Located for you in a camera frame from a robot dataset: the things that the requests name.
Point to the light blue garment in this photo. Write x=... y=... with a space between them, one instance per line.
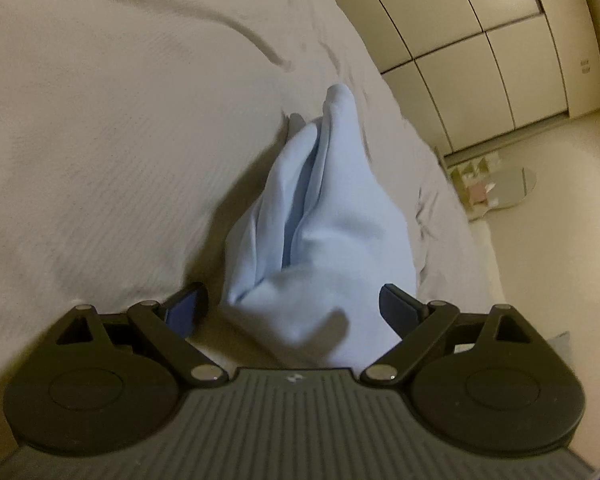
x=340 y=210

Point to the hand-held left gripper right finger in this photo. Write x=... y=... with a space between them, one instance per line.
x=396 y=310

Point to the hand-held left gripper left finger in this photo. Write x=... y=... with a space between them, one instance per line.
x=185 y=311

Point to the cream wardrobe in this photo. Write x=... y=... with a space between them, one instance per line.
x=455 y=60

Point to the round mirror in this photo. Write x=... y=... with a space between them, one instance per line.
x=512 y=187

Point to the bed with beige sheet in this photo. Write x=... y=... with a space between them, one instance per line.
x=105 y=135

